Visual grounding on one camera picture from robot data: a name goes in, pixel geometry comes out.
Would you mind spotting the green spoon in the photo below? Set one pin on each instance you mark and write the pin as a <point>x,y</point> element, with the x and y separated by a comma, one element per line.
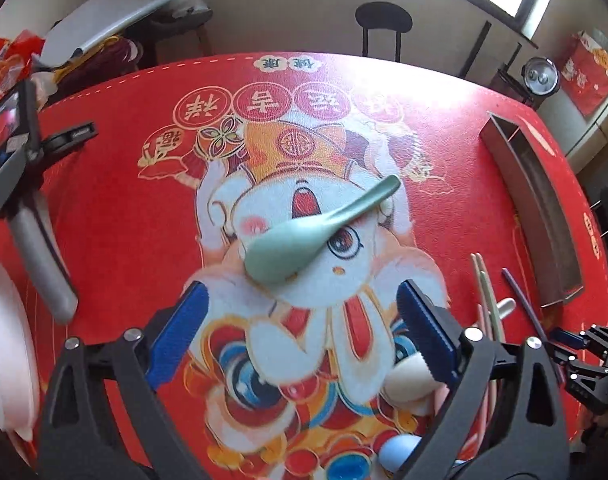
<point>279,255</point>

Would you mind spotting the stainless steel utensil tray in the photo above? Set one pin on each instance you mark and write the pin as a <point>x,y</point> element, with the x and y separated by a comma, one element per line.
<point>524,180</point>

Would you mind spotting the dark red cloth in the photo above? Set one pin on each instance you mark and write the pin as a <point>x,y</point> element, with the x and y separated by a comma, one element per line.
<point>103,65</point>

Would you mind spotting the green chopstick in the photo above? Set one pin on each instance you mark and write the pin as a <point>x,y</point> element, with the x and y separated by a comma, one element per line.
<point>490,295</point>

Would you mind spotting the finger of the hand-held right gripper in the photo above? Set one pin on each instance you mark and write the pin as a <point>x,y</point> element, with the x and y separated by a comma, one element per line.
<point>589,382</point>
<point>571,342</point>

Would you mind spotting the grey curved board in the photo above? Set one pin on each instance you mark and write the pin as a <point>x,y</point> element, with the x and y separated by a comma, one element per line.
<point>103,15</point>

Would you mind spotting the red printed table mat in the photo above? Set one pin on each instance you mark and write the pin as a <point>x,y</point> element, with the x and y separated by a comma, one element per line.
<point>133,260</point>

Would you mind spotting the smartphone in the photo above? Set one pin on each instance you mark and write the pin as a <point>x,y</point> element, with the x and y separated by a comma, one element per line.
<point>1,125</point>

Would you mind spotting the blue spoon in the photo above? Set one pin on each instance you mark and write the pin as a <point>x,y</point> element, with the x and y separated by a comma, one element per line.
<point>399,452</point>

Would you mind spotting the white cabinet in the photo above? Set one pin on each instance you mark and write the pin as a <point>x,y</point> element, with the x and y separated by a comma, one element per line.
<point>601,130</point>

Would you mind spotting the silver pressure cooker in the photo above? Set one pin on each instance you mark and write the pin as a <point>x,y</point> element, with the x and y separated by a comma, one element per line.
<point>539,76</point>

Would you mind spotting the purple chopstick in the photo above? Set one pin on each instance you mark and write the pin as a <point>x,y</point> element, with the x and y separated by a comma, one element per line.
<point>521,300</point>

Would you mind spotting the red snack bag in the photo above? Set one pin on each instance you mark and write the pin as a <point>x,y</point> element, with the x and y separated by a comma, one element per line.
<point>8,60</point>

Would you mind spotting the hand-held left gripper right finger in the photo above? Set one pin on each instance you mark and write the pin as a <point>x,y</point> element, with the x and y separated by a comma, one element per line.
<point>424,325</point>

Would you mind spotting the pink spoon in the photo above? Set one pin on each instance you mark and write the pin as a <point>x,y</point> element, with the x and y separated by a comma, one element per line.
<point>440,400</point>

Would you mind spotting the black metal rack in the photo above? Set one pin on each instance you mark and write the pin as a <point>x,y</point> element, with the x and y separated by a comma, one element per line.
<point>479,50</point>

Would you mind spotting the black round stool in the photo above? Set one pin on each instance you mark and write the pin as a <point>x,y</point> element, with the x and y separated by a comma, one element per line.
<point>384,17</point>

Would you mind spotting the cream spoon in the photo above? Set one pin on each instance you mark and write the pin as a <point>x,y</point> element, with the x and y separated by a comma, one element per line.
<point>409,375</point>

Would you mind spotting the pale pink chopstick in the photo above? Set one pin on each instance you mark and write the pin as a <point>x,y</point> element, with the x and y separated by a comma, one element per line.
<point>479,280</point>

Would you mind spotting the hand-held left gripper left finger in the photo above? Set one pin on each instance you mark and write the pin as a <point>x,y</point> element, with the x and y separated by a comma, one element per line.
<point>183,322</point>

